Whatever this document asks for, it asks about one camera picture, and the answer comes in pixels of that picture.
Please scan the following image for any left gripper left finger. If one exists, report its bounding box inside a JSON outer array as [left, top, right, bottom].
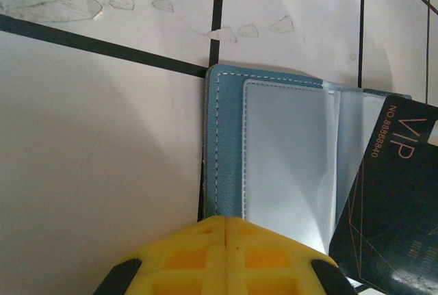
[[92, 215, 227, 295]]

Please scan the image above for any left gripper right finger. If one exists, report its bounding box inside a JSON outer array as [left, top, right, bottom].
[[224, 215, 357, 295]]

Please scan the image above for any blue leather card holder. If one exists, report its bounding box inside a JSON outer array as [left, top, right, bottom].
[[200, 63, 413, 275]]

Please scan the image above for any black VIP card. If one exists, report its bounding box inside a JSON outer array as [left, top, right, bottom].
[[327, 94, 438, 294]]

